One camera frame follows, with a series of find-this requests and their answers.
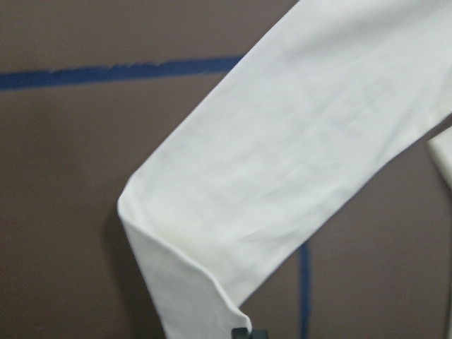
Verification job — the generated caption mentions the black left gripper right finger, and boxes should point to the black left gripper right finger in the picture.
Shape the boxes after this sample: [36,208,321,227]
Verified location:
[249,329,268,339]

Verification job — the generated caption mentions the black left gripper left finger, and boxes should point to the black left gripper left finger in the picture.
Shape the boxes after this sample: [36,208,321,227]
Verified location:
[231,328,249,339]

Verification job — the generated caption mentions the cream long-sleeve cat shirt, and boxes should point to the cream long-sleeve cat shirt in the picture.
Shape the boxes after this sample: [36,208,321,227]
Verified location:
[117,1,451,338]

